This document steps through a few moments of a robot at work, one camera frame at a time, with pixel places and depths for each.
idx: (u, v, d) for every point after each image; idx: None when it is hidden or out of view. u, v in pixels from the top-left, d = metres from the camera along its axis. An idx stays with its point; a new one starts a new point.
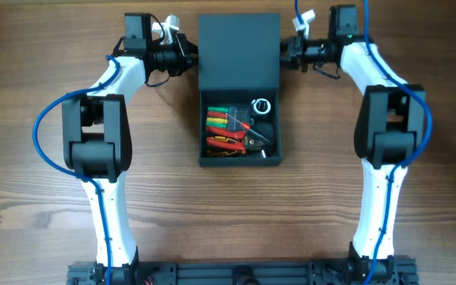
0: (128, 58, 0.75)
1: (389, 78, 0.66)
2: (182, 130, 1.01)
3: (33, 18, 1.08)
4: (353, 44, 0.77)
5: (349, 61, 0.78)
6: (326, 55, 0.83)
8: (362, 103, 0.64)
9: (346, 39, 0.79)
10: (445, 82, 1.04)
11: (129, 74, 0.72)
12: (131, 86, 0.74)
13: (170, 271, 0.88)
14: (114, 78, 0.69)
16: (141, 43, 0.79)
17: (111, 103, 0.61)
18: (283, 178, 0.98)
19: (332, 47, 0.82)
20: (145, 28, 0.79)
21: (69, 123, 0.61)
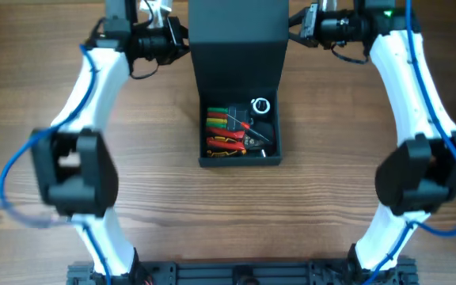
0: (106, 52, 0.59)
1: (436, 123, 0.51)
2: (181, 130, 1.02)
3: (36, 20, 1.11)
4: (390, 36, 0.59)
5: (382, 56, 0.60)
6: (357, 32, 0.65)
8: (397, 153, 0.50)
9: (382, 16, 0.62)
10: (440, 81, 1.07)
11: (108, 79, 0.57)
12: (112, 95, 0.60)
13: (170, 271, 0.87)
14: (90, 93, 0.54)
16: (123, 24, 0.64)
17: (86, 142, 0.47)
18: (283, 179, 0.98)
19: (363, 21, 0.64)
20: (129, 9, 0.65)
21: (39, 166, 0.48)
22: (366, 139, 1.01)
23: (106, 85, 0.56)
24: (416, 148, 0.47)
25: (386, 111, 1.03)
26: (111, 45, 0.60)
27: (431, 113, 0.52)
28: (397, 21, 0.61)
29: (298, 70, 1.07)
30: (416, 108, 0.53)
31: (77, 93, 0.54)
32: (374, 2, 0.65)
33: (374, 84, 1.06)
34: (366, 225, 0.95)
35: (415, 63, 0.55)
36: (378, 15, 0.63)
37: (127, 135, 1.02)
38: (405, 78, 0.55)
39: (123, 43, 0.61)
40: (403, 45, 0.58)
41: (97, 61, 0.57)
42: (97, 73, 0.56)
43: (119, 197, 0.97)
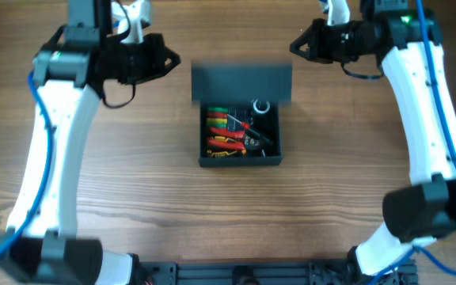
0: (66, 93, 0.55)
1: (455, 161, 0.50)
2: (182, 130, 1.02)
3: (36, 18, 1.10)
4: (409, 51, 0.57)
5: (399, 76, 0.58)
6: (368, 39, 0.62)
8: (410, 191, 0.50)
9: (396, 20, 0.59)
10: None
11: (70, 131, 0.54)
12: (81, 137, 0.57)
13: (170, 272, 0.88)
14: (50, 167, 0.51)
16: (89, 34, 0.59)
17: (51, 250, 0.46)
18: (283, 179, 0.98)
19: (377, 27, 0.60)
20: (96, 14, 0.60)
21: (9, 271, 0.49)
22: (366, 139, 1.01)
23: (66, 143, 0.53)
24: (431, 190, 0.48)
25: (386, 111, 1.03)
26: (68, 71, 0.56)
27: (450, 150, 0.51)
28: (414, 24, 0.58)
29: (298, 68, 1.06)
30: (432, 141, 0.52)
31: (33, 162, 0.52)
32: (385, 6, 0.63)
33: (375, 83, 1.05)
34: (366, 225, 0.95)
35: (435, 86, 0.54)
36: (392, 18, 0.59)
37: (127, 135, 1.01)
38: (423, 104, 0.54)
39: (90, 61, 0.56)
40: (422, 61, 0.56)
41: (54, 111, 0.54)
42: (55, 131, 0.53)
43: (119, 197, 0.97)
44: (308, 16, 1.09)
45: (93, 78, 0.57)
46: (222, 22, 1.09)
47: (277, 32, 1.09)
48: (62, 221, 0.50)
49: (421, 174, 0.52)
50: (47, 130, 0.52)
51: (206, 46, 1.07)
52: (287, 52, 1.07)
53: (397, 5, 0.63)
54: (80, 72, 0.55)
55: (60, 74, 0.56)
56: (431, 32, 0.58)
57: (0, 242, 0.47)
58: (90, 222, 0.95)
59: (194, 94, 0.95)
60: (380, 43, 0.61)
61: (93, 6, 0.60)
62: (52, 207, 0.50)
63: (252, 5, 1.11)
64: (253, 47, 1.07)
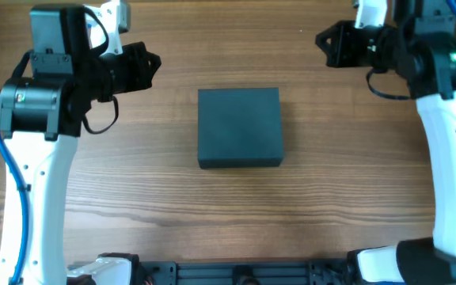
0: (34, 148, 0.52)
1: None
2: (182, 130, 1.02)
3: None
4: (455, 101, 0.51)
5: (437, 120, 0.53)
6: (409, 70, 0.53)
8: (437, 258, 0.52)
9: (445, 60, 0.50)
10: None
11: (45, 188, 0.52)
12: (60, 185, 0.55)
13: (170, 272, 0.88)
14: (27, 233, 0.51)
16: (59, 65, 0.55)
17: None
18: (283, 179, 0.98)
19: (419, 60, 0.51)
20: (65, 33, 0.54)
21: None
22: (366, 139, 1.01)
23: (43, 202, 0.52)
24: None
25: (386, 111, 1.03)
26: (39, 118, 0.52)
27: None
28: None
29: (298, 69, 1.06)
30: None
31: (9, 225, 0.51)
32: (428, 27, 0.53)
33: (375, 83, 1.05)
34: (366, 225, 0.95)
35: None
36: (441, 50, 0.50)
37: (127, 135, 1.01)
38: None
39: (62, 100, 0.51)
40: None
41: (25, 167, 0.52)
42: (30, 191, 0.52)
43: (119, 197, 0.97)
44: (307, 17, 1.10)
45: (66, 119, 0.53)
46: (222, 22, 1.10)
47: (276, 32, 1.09)
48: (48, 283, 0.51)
49: (449, 245, 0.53)
50: (20, 192, 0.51)
51: (206, 47, 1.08)
52: (287, 52, 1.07)
53: (442, 24, 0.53)
54: (51, 120, 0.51)
55: (28, 119, 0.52)
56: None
57: None
58: (90, 222, 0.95)
59: (200, 95, 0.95)
60: (423, 78, 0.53)
61: (62, 32, 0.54)
62: (38, 270, 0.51)
63: (252, 5, 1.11)
64: (253, 47, 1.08)
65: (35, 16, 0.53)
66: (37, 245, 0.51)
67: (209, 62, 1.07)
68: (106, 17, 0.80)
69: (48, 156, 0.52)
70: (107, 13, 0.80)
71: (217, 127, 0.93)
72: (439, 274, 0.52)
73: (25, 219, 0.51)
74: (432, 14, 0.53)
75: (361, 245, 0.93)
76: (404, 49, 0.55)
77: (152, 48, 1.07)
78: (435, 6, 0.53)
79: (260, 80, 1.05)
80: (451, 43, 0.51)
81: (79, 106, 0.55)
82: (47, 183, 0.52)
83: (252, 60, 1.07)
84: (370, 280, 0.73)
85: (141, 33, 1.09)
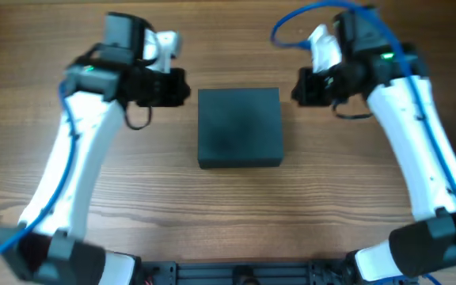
0: (92, 104, 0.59)
1: None
2: (182, 130, 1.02)
3: (36, 18, 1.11)
4: (399, 87, 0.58)
5: (386, 108, 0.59)
6: (352, 77, 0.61)
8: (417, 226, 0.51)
9: (378, 61, 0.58)
10: (445, 81, 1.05)
11: (94, 137, 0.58)
12: (104, 146, 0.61)
13: (170, 272, 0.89)
14: (70, 172, 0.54)
16: (122, 54, 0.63)
17: (59, 249, 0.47)
18: (283, 179, 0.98)
19: (359, 66, 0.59)
20: (131, 36, 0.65)
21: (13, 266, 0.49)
22: (366, 140, 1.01)
23: (88, 151, 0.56)
24: (439, 225, 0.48)
25: None
26: (99, 85, 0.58)
27: (451, 183, 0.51)
28: (396, 63, 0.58)
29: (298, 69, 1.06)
30: (431, 175, 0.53)
31: (56, 165, 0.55)
32: (363, 45, 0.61)
33: None
34: (366, 225, 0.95)
35: (425, 121, 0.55)
36: (374, 55, 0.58)
37: (127, 135, 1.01)
38: (416, 140, 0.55)
39: (121, 77, 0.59)
40: (409, 96, 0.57)
41: (80, 119, 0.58)
42: (79, 139, 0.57)
43: (119, 197, 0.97)
44: (307, 17, 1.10)
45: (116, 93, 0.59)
46: (222, 22, 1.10)
47: (276, 32, 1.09)
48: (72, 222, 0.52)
49: (424, 210, 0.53)
50: (71, 137, 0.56)
51: (206, 47, 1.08)
52: (287, 53, 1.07)
53: (374, 42, 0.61)
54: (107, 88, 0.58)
55: (87, 85, 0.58)
56: (416, 66, 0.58)
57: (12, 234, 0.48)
58: (90, 222, 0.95)
59: (199, 94, 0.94)
60: (364, 81, 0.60)
61: (131, 30, 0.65)
62: (66, 207, 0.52)
63: (252, 5, 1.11)
64: (254, 47, 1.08)
65: (112, 17, 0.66)
66: (74, 187, 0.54)
67: (209, 62, 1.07)
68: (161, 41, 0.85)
69: (102, 114, 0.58)
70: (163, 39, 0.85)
71: (214, 127, 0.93)
72: (422, 236, 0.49)
73: (70, 157, 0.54)
74: (364, 35, 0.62)
75: (361, 245, 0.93)
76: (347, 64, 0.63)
77: None
78: (366, 30, 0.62)
79: (260, 80, 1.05)
80: (383, 50, 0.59)
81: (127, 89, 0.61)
82: (95, 136, 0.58)
83: (252, 61, 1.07)
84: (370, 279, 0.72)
85: None
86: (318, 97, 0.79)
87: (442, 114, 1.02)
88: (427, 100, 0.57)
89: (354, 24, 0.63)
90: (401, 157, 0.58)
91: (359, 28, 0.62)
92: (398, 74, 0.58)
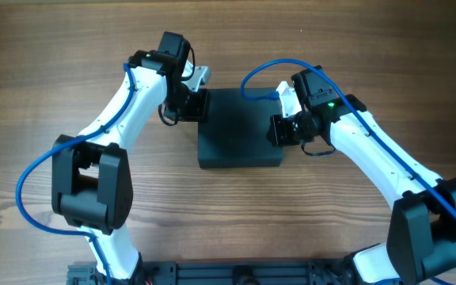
0: (147, 74, 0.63)
1: (417, 178, 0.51)
2: (182, 131, 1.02)
3: (36, 18, 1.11)
4: (343, 120, 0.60)
5: (342, 140, 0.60)
6: (312, 127, 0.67)
8: (395, 222, 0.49)
9: (328, 111, 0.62)
10: (444, 81, 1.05)
11: (147, 96, 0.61)
12: (151, 106, 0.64)
13: (170, 272, 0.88)
14: (124, 111, 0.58)
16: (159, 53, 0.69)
17: (109, 160, 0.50)
18: (283, 179, 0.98)
19: (314, 119, 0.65)
20: (180, 51, 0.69)
21: (57, 174, 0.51)
22: None
23: (140, 104, 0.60)
24: (414, 212, 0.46)
25: (389, 110, 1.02)
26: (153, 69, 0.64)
27: (409, 169, 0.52)
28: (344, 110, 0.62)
29: (298, 69, 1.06)
30: (392, 169, 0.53)
31: (114, 104, 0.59)
32: (317, 100, 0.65)
33: (376, 83, 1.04)
34: (366, 225, 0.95)
35: (373, 135, 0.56)
36: (325, 109, 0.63)
37: None
38: (366, 147, 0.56)
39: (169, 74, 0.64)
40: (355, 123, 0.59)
41: (138, 81, 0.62)
42: (135, 91, 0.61)
43: None
44: (307, 17, 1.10)
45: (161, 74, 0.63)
46: (222, 22, 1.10)
47: (276, 32, 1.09)
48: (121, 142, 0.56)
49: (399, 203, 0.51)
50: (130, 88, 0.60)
51: (206, 47, 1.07)
52: (287, 52, 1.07)
53: (327, 96, 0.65)
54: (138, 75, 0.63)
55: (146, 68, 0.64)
56: (356, 104, 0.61)
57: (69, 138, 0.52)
58: None
59: None
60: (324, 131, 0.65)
61: (180, 46, 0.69)
62: (119, 134, 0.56)
63: (252, 5, 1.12)
64: (253, 47, 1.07)
65: (167, 36, 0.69)
66: (128, 119, 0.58)
67: (209, 61, 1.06)
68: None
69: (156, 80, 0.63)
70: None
71: (214, 127, 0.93)
72: (402, 229, 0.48)
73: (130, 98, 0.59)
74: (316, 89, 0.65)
75: (361, 245, 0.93)
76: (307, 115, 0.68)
77: (152, 47, 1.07)
78: (319, 85, 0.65)
79: (260, 80, 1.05)
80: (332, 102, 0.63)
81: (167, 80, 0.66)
82: (149, 94, 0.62)
83: (252, 59, 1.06)
84: (370, 281, 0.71)
85: (141, 33, 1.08)
86: (289, 138, 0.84)
87: (442, 114, 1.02)
88: (373, 123, 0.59)
89: (306, 81, 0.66)
90: (370, 176, 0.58)
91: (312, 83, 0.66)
92: (343, 112, 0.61)
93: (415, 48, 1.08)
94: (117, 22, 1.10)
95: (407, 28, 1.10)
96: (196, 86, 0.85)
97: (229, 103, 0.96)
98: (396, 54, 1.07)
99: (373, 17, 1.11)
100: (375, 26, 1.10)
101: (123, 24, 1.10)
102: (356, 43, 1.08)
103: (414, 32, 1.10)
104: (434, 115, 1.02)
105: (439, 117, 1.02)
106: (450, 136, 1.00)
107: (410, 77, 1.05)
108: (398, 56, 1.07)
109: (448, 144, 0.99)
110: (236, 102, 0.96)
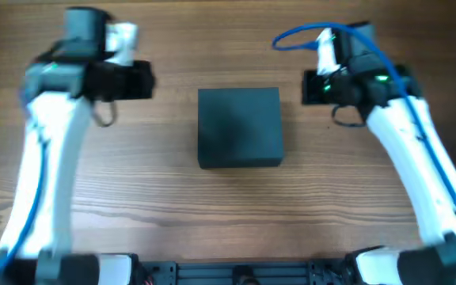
0: (58, 107, 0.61)
1: None
2: (182, 131, 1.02)
3: (34, 18, 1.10)
4: (393, 104, 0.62)
5: (389, 136, 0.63)
6: (351, 96, 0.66)
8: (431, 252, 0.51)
9: (374, 81, 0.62)
10: (445, 81, 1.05)
11: (65, 138, 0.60)
12: (74, 148, 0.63)
13: (170, 271, 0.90)
14: (43, 177, 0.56)
16: (82, 45, 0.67)
17: (51, 268, 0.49)
18: (283, 178, 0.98)
19: (355, 89, 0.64)
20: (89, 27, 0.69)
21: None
22: (366, 139, 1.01)
23: (53, 161, 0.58)
24: (451, 255, 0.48)
25: None
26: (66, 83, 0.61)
27: None
28: (391, 84, 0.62)
29: (298, 69, 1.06)
30: (437, 198, 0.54)
31: (28, 171, 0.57)
32: (362, 66, 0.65)
33: None
34: (366, 225, 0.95)
35: (425, 142, 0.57)
36: (369, 79, 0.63)
37: (127, 135, 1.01)
38: (418, 159, 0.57)
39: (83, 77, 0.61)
40: (408, 118, 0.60)
41: (45, 126, 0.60)
42: (50, 148, 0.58)
43: (119, 197, 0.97)
44: (307, 17, 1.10)
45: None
46: (222, 22, 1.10)
47: (276, 32, 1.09)
48: (55, 237, 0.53)
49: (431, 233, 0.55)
50: (40, 146, 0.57)
51: (206, 47, 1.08)
52: (287, 52, 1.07)
53: (374, 64, 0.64)
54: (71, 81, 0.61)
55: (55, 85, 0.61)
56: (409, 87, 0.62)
57: None
58: (90, 222, 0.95)
59: (199, 94, 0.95)
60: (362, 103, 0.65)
61: (89, 20, 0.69)
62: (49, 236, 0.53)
63: (252, 5, 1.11)
64: (253, 47, 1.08)
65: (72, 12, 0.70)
66: (52, 184, 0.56)
67: (209, 62, 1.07)
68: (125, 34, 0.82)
69: (69, 112, 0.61)
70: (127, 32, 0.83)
71: (214, 127, 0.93)
72: (434, 265, 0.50)
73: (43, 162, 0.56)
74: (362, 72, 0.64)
75: (361, 245, 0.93)
76: (345, 83, 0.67)
77: (152, 47, 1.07)
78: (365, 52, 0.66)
79: (260, 80, 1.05)
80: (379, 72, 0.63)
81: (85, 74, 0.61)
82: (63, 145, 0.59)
83: (252, 60, 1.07)
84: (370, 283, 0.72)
85: (141, 33, 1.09)
86: (320, 100, 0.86)
87: (442, 114, 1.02)
88: (425, 120, 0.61)
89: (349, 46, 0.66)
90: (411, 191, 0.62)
91: (360, 61, 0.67)
92: (393, 93, 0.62)
93: (416, 49, 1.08)
94: (117, 22, 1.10)
95: (408, 28, 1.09)
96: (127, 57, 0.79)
97: (222, 105, 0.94)
98: (396, 54, 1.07)
99: (374, 16, 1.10)
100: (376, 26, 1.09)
101: (123, 24, 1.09)
102: None
103: (415, 31, 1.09)
104: (434, 116, 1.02)
105: (438, 118, 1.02)
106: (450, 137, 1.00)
107: None
108: (398, 56, 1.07)
109: (446, 144, 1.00)
110: (229, 104, 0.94)
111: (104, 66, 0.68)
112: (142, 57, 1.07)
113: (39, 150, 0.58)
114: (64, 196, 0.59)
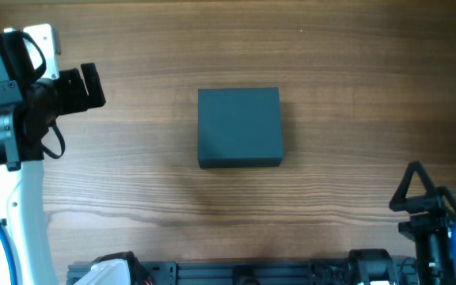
0: None
1: None
2: (182, 130, 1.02)
3: (34, 18, 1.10)
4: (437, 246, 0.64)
5: None
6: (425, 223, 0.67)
8: None
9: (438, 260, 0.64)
10: (443, 81, 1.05)
11: (25, 211, 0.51)
12: (39, 216, 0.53)
13: (170, 271, 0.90)
14: (15, 261, 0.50)
16: (9, 93, 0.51)
17: None
18: (283, 178, 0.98)
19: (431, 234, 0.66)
20: (21, 59, 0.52)
21: None
22: (366, 139, 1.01)
23: (21, 242, 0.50)
24: None
25: (386, 111, 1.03)
26: None
27: None
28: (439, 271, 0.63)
29: (298, 69, 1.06)
30: None
31: None
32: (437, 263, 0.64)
33: (375, 84, 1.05)
34: (366, 225, 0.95)
35: None
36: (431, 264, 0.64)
37: (127, 135, 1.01)
38: None
39: (16, 126, 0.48)
40: None
41: None
42: (6, 226, 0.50)
43: (119, 197, 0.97)
44: (307, 17, 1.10)
45: (24, 144, 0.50)
46: (222, 22, 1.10)
47: (277, 32, 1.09)
48: None
49: None
50: None
51: (206, 47, 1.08)
52: (287, 53, 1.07)
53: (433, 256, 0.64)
54: (9, 148, 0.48)
55: None
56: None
57: None
58: (90, 222, 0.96)
59: (199, 94, 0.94)
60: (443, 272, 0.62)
61: (1, 55, 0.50)
62: None
63: (252, 5, 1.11)
64: (253, 47, 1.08)
65: None
66: (26, 262, 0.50)
67: (209, 62, 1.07)
68: (39, 42, 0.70)
69: (16, 186, 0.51)
70: (41, 39, 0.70)
71: (214, 127, 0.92)
72: None
73: (6, 245, 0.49)
74: (418, 206, 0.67)
75: (360, 245, 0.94)
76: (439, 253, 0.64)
77: (152, 48, 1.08)
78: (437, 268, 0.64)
79: (260, 80, 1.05)
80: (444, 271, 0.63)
81: (35, 128, 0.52)
82: (23, 218, 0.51)
83: (252, 61, 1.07)
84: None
85: (141, 34, 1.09)
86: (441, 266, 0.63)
87: (439, 115, 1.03)
88: None
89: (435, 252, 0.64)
90: None
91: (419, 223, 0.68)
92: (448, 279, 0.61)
93: (415, 50, 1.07)
94: (117, 22, 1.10)
95: (408, 28, 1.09)
96: (57, 73, 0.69)
97: (222, 104, 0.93)
98: (395, 55, 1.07)
99: (374, 17, 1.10)
100: (376, 26, 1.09)
101: (123, 25, 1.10)
102: (356, 43, 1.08)
103: (415, 32, 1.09)
104: (432, 116, 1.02)
105: (436, 118, 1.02)
106: (448, 136, 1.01)
107: (408, 77, 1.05)
108: (398, 56, 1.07)
109: (445, 145, 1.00)
110: (230, 102, 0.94)
111: (39, 91, 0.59)
112: (143, 57, 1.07)
113: None
114: (43, 247, 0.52)
